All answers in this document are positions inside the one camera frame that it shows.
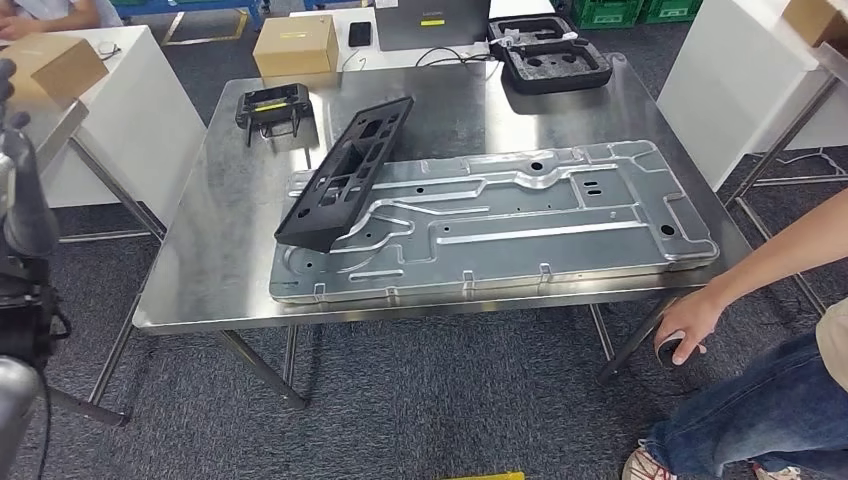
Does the white table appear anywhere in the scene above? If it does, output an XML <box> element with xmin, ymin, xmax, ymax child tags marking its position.
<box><xmin>655</xmin><ymin>0</ymin><xmax>848</xmax><ymax>193</ymax></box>
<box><xmin>288</xmin><ymin>0</ymin><xmax>558</xmax><ymax>73</ymax></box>
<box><xmin>39</xmin><ymin>25</ymin><xmax>209</xmax><ymax>231</ymax></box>

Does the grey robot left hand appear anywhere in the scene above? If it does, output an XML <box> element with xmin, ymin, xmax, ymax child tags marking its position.
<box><xmin>0</xmin><ymin>58</ymin><xmax>61</xmax><ymax>260</ymax></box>

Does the brown cardboard box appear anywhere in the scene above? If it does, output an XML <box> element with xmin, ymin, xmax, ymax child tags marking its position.
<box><xmin>251</xmin><ymin>14</ymin><xmax>341</xmax><ymax>80</ymax></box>
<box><xmin>0</xmin><ymin>33</ymin><xmax>111</xmax><ymax>111</ymax></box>
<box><xmin>780</xmin><ymin>0</ymin><xmax>848</xmax><ymax>50</ymax></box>

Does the person's right hand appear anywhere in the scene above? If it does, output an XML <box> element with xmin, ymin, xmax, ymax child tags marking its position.
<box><xmin>653</xmin><ymin>287</ymin><xmax>727</xmax><ymax>368</ymax></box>

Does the dark grey laptop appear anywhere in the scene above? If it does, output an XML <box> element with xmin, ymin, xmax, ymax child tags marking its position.
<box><xmin>374</xmin><ymin>0</ymin><xmax>494</xmax><ymax>53</ymax></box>

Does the black foam case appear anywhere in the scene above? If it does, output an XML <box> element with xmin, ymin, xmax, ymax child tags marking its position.
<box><xmin>486</xmin><ymin>14</ymin><xmax>615</xmax><ymax>96</ymax></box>

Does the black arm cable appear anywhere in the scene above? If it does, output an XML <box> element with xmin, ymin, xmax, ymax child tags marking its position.
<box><xmin>34</xmin><ymin>307</ymin><xmax>73</xmax><ymax>480</ymax></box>

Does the round black handheld device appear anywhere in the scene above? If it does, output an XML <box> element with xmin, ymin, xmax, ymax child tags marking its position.
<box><xmin>655</xmin><ymin>331</ymin><xmax>690</xmax><ymax>370</ymax></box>

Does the person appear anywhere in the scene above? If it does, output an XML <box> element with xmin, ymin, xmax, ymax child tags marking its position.
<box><xmin>0</xmin><ymin>0</ymin><xmax>125</xmax><ymax>42</ymax></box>
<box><xmin>620</xmin><ymin>188</ymin><xmax>848</xmax><ymax>480</ymax></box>

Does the black plastic panel part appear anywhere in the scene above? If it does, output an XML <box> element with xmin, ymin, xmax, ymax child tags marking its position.
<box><xmin>273</xmin><ymin>95</ymin><xmax>417</xmax><ymax>256</ymax></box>

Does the grey stamped metal panel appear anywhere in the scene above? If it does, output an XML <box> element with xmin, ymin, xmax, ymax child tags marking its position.
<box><xmin>267</xmin><ymin>139</ymin><xmax>721</xmax><ymax>307</ymax></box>

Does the black table cable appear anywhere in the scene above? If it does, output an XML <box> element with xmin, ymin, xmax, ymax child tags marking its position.
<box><xmin>413</xmin><ymin>45</ymin><xmax>496</xmax><ymax>70</ymax></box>

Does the black remote controller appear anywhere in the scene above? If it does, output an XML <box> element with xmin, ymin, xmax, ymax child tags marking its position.
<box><xmin>234</xmin><ymin>82</ymin><xmax>315</xmax><ymax>149</ymax></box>

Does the steel workbench table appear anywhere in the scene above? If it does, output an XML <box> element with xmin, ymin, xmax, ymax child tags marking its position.
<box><xmin>131</xmin><ymin>51</ymin><xmax>757</xmax><ymax>411</ymax></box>

